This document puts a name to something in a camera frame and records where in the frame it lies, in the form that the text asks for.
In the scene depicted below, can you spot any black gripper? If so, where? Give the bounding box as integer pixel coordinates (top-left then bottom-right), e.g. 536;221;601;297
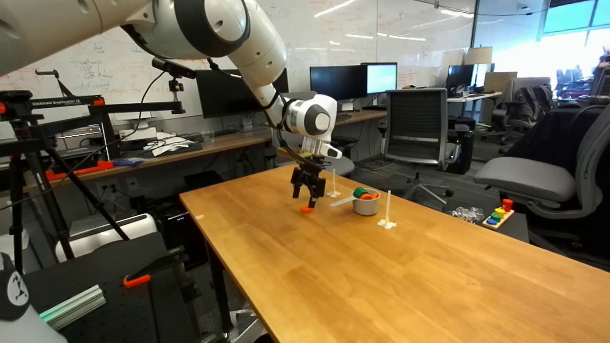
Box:
291;158;331;209

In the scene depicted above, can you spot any grey cup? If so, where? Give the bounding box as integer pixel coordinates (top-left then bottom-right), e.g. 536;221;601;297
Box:
329;184;382;217

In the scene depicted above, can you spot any grey office chair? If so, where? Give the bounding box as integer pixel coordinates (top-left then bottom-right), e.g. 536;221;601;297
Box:
266;89;357;179
474;101;610;259

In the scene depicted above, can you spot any long wooden desk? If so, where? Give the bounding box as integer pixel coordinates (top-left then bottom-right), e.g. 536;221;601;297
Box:
26;108;392;192

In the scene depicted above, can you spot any black computer monitor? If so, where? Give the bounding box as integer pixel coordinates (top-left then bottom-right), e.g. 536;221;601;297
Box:
308;64;369;106
445;63;477;95

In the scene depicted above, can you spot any wide black monitor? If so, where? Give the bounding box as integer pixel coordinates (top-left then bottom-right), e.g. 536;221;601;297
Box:
195;66;291;120

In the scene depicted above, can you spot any black computer tower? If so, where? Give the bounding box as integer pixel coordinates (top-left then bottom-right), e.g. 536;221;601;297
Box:
153;192;212;268

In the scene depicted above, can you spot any black mesh office chair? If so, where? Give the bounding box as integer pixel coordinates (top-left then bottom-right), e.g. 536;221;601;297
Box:
384;87;475;205

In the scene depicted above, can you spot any black table leg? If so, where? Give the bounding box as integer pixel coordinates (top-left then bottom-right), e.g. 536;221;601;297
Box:
207;245;235;339

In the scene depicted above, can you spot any lit computer monitor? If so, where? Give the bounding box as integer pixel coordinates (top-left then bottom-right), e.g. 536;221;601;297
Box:
365;61;401;97

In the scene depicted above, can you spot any white papers pile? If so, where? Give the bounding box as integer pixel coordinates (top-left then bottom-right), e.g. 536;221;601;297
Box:
121;125;197;158

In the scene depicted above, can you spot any clear plastic bag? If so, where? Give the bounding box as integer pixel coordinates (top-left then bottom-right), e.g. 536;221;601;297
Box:
451;204;487;224

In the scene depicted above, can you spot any black side stool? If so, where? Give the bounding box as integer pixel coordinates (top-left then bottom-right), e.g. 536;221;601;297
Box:
443;200;531;244

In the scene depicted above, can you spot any small wooden desk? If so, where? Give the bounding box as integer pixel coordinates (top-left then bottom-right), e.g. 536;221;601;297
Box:
447;89;504;104

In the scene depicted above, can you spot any colourful shape sorter toy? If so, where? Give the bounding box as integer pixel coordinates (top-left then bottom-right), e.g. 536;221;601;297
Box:
481;196;517;230

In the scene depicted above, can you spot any black boom bar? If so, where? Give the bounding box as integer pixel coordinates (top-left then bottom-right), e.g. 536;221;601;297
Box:
31;93;188;118

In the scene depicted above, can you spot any white rounded box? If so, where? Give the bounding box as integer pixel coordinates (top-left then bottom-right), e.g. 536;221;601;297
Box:
52;211;159;264

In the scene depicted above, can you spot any beige lamp shade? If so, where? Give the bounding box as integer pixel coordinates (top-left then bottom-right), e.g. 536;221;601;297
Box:
462;43;496;66

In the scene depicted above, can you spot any black cart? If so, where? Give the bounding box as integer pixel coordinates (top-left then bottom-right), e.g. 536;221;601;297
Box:
24;230;216;343

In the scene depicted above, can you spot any red clamp bar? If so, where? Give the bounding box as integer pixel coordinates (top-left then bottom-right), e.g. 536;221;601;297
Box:
45;158;117;184

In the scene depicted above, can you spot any beige chair back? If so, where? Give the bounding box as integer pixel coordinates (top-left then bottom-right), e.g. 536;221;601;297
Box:
483;70;519;97

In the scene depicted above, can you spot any silver green tube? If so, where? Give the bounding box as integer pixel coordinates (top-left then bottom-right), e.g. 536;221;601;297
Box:
37;282;109;331

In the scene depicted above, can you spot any black tripod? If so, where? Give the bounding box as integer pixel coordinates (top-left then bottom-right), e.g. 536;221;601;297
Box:
0;89;132;274

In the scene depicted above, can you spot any black stereo camera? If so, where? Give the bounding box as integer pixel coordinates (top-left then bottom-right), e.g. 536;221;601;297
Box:
151;55;199;82

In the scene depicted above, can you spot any orange hook handle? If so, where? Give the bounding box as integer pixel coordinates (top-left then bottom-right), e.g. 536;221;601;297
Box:
121;272;155;291

